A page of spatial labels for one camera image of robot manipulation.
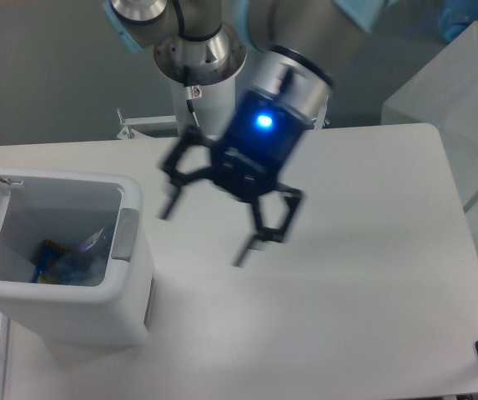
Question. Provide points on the clear plastic water bottle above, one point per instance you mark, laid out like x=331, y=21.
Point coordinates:
x=86, y=264

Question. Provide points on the blue snack packet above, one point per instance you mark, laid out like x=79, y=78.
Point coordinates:
x=46, y=270

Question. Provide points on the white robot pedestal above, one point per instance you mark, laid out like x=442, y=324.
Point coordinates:
x=213, y=105

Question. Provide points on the translucent white storage box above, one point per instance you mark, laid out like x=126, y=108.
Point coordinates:
x=444, y=94

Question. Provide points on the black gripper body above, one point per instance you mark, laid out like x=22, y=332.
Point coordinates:
x=257, y=143

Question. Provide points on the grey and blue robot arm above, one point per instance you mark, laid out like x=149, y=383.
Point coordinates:
x=305, y=45

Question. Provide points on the white mounting bracket frame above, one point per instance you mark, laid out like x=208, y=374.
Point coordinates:
x=154, y=127

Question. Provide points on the white trash can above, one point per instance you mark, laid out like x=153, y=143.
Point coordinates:
x=67, y=208

